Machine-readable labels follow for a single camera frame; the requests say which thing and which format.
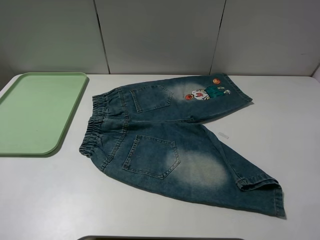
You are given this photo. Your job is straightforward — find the children's blue denim shorts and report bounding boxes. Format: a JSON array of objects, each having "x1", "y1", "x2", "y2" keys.
[{"x1": 79, "y1": 73, "x2": 286, "y2": 218}]

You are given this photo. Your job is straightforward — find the light green plastic tray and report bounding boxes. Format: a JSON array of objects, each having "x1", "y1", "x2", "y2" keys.
[{"x1": 0, "y1": 72, "x2": 88, "y2": 156}]

